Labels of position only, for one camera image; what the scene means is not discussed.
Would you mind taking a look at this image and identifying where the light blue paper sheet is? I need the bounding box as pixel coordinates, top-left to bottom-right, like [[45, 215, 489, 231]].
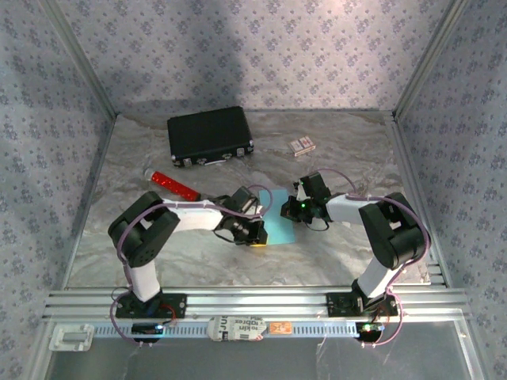
[[257, 188, 297, 246]]

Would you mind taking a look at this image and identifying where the playing card box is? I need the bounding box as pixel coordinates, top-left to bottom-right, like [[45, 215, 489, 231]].
[[288, 134, 318, 158]]

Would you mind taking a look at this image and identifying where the red glitter tube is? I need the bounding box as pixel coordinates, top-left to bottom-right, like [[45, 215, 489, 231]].
[[142, 167, 202, 201]]

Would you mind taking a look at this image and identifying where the newspaper wrapped roll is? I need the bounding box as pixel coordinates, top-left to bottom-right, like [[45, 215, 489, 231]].
[[208, 315, 267, 343]]

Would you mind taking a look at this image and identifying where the black briefcase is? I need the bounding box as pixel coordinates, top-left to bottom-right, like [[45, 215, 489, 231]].
[[166, 105, 255, 170]]

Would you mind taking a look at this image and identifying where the black right controller board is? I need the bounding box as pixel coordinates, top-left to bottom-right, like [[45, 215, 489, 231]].
[[355, 321, 385, 341]]

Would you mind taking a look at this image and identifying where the black controller board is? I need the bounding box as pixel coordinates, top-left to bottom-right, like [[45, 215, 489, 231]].
[[355, 321, 385, 341], [131, 322, 166, 344]]

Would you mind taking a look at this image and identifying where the black left controller board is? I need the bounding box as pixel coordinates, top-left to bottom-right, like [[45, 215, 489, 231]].
[[131, 322, 166, 344]]

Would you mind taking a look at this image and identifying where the long aluminium base rail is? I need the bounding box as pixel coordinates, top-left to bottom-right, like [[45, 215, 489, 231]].
[[41, 288, 471, 320]]

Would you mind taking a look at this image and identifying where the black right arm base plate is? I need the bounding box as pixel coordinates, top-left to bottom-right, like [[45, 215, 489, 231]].
[[326, 291, 399, 317]]

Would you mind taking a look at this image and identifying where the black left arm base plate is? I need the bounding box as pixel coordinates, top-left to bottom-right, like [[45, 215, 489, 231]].
[[114, 292, 188, 320]]

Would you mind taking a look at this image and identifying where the aluminium side rail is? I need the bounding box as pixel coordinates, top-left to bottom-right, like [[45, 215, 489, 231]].
[[59, 114, 120, 290], [390, 112, 451, 288]]

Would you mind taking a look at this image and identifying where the slotted grey cable duct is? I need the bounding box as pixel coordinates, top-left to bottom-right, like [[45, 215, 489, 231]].
[[93, 320, 361, 340]]

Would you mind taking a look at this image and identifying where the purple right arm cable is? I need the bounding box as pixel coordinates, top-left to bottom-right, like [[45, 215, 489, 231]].
[[316, 168, 432, 349]]

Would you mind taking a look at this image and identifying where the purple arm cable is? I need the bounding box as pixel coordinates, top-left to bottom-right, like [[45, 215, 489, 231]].
[[109, 184, 275, 350], [316, 168, 432, 349]]

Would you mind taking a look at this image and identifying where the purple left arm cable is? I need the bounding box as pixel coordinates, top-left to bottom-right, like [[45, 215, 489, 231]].
[[109, 184, 275, 350]]

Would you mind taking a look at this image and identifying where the aluminium corner post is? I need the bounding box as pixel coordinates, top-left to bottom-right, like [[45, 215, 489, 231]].
[[41, 0, 120, 118], [391, 0, 475, 120]]

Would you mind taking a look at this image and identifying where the white plastic bracket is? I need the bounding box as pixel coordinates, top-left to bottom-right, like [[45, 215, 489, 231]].
[[48, 323, 96, 352]]

